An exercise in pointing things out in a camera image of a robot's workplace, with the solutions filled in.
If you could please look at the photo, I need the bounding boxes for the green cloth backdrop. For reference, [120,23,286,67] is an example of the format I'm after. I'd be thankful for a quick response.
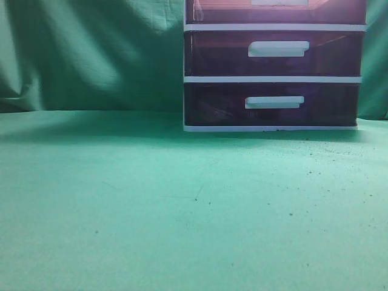
[1,1,387,290]

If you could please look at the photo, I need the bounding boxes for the white plastic drawer cabinet frame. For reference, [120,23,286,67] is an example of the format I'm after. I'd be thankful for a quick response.
[183,1,367,132]

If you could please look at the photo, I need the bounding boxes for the translucent purple drawer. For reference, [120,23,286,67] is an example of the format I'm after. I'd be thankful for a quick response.
[184,83,360,127]
[184,30,364,77]
[185,0,367,24]

